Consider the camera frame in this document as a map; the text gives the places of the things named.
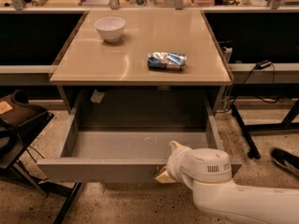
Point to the blue foil snack bag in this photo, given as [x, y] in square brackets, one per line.
[167, 60]

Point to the black power adapter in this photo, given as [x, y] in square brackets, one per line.
[263, 64]

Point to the white paper tag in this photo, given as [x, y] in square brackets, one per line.
[97, 97]

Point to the grey top drawer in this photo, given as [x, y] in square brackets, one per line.
[124, 138]

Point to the black stand frame right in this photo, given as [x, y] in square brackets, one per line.
[286, 125]

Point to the black shoe upper right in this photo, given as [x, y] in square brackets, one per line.
[285, 160]

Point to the white ceramic bowl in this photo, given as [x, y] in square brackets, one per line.
[110, 28]

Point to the black chair left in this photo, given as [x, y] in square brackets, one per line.
[20, 124]

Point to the grey drawer cabinet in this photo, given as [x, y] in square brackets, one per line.
[91, 61]

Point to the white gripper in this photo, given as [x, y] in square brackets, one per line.
[175, 164]

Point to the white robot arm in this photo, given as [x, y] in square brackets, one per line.
[207, 172]

